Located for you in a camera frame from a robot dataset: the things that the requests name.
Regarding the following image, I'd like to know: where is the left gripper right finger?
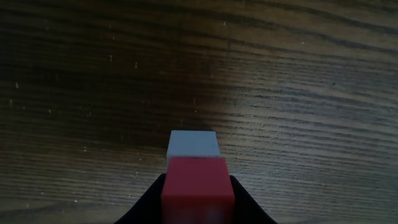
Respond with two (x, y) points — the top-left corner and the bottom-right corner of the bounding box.
(229, 174), (279, 224)

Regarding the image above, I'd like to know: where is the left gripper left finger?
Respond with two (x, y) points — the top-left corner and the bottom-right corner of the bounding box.
(113, 173), (167, 224)

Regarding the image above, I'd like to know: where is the red cube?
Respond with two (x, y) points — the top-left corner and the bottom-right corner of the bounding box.
(160, 156), (236, 224)

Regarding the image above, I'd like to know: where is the white cube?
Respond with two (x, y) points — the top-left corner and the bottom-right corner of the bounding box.
(166, 129), (221, 170)

